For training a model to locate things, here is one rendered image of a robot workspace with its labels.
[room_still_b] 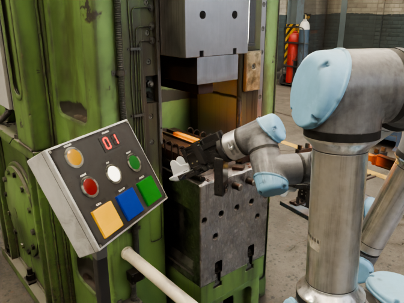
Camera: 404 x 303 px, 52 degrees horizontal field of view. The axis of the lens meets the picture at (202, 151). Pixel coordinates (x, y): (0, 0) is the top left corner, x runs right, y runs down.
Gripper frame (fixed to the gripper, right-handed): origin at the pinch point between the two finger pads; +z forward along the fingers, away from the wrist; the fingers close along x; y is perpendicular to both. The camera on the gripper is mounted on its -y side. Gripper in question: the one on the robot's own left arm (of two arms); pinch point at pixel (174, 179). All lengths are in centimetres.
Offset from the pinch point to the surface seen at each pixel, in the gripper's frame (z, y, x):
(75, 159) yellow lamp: 10.0, 17.5, 20.1
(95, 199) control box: 10.4, 6.1, 20.2
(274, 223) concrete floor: 66, -84, -179
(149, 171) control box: 10.4, 4.7, -4.9
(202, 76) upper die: -4.3, 25.0, -37.4
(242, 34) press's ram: -18, 33, -55
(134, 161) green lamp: 10.0, 9.7, -0.3
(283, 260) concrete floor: 50, -93, -135
